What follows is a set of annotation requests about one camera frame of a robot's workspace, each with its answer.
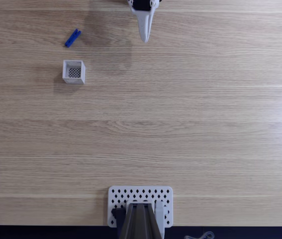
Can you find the small white lattice crate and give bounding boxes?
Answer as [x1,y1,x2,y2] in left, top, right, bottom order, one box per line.
[62,60,86,85]

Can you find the black clamp piece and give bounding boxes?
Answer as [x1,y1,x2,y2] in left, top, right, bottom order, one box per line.
[111,207,127,223]

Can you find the white perforated base plate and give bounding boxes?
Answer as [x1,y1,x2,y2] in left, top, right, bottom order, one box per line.
[107,185,174,228]

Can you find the dark grey camera mast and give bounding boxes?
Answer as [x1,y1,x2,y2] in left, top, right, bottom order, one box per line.
[118,203,163,239]

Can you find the thin grey cable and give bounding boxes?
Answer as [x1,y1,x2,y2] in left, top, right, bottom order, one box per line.
[184,231,215,239]

